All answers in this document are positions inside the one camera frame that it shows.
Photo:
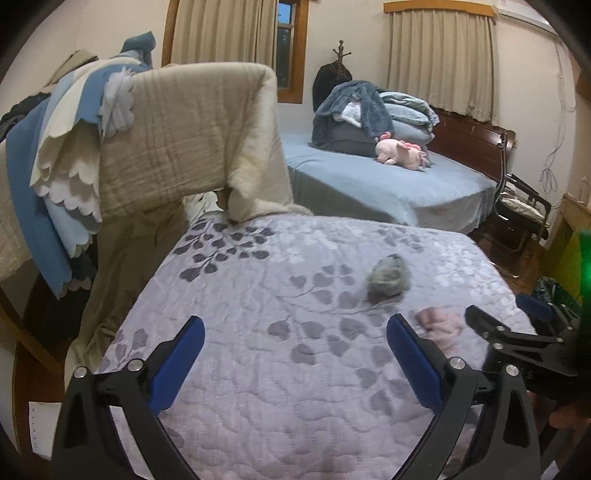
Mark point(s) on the wooden coat rack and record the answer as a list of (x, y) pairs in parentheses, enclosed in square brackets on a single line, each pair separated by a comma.
[(341, 53)]

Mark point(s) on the beige blanket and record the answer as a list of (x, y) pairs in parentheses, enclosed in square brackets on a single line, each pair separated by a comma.
[(184, 129)]

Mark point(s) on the black coat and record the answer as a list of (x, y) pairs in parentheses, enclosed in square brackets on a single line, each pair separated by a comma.
[(328, 83)]

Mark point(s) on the beige curtain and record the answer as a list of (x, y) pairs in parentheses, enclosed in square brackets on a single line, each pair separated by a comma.
[(221, 32), (443, 64)]

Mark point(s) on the grey ball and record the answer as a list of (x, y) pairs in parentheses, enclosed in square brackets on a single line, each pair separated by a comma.
[(390, 279)]

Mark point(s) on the bed with blue sheet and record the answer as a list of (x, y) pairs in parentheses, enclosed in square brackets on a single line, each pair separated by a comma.
[(392, 189)]

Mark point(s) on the wooden curtain pelmet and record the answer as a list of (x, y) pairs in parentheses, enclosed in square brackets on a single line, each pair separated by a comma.
[(438, 7)]

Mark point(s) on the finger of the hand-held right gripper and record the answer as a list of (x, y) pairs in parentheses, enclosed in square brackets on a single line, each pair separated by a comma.
[(535, 305), (512, 339)]

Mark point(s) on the black trash bag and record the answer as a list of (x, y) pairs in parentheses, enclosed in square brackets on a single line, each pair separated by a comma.
[(551, 288)]

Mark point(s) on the pink plush toy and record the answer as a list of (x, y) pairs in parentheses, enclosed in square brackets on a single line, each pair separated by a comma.
[(399, 154)]

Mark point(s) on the wooden framed window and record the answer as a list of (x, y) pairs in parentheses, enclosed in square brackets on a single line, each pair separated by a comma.
[(300, 55)]

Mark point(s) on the dark wooden headboard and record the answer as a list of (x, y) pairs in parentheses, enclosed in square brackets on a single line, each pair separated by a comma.
[(475, 138)]

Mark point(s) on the blue white scalloped blanket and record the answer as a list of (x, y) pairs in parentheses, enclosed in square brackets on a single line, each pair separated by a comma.
[(37, 152)]

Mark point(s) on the light wooden desk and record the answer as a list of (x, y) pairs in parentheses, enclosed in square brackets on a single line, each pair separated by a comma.
[(572, 217)]

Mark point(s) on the dark grey cloth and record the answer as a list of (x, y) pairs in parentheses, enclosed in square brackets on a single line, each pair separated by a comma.
[(18, 115)]

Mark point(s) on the chair cushion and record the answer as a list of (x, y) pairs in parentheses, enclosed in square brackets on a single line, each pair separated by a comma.
[(524, 205)]

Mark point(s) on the white paper sheet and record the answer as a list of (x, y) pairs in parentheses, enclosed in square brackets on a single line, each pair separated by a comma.
[(44, 431)]

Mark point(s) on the tan cloth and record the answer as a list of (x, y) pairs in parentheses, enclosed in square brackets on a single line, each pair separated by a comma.
[(74, 69)]

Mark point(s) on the grey pillow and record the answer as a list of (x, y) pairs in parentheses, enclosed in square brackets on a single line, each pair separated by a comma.
[(341, 138)]

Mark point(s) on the pale pink cloth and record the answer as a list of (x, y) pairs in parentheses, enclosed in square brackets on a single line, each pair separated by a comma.
[(438, 325)]

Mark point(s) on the black metal chair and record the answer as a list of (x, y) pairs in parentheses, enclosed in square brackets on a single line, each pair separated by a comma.
[(512, 230)]

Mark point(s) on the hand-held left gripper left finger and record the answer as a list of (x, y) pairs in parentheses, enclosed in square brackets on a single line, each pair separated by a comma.
[(182, 360)]

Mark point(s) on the grey floral quilted mat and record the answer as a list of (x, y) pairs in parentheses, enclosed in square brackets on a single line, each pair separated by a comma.
[(286, 277)]

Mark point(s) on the white air conditioner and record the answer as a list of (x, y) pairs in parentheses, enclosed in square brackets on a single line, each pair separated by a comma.
[(526, 11)]

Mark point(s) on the wooden furniture frame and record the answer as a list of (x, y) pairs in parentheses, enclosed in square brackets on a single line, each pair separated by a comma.
[(32, 350)]

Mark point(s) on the light blue folded duvet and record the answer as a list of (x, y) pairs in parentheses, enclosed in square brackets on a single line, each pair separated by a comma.
[(408, 117)]

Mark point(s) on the tan sheet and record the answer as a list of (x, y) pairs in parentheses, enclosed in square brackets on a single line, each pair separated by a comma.
[(134, 286)]

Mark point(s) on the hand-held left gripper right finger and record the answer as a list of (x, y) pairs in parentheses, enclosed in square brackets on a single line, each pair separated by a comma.
[(411, 360)]

